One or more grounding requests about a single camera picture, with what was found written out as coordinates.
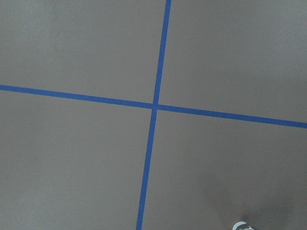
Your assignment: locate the white PPR valve with pipe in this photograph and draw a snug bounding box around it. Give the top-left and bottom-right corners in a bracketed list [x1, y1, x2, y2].
[232, 221, 251, 230]

